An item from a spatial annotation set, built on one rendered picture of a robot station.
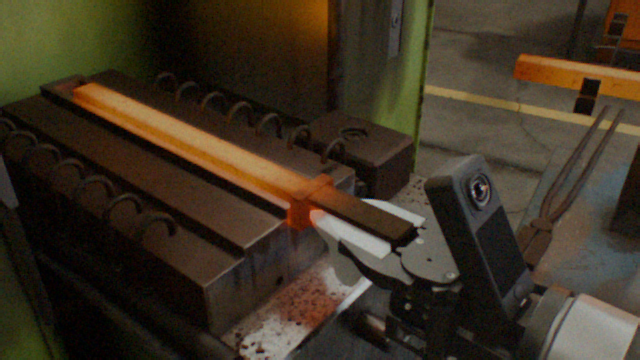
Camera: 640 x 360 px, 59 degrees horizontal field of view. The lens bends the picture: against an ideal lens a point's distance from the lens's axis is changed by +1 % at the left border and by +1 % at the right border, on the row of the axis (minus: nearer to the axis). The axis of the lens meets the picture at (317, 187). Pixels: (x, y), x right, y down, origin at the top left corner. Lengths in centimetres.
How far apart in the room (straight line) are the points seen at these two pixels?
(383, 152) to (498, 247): 25
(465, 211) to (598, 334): 11
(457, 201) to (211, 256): 21
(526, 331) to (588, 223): 56
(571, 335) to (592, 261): 48
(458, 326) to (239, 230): 19
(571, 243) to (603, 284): 9
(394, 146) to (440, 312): 25
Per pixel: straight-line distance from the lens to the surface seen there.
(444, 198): 38
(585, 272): 86
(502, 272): 41
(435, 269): 42
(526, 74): 74
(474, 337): 46
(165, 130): 62
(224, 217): 50
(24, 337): 58
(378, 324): 55
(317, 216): 48
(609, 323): 41
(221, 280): 46
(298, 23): 76
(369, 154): 61
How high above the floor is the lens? 129
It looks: 34 degrees down
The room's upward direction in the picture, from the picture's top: straight up
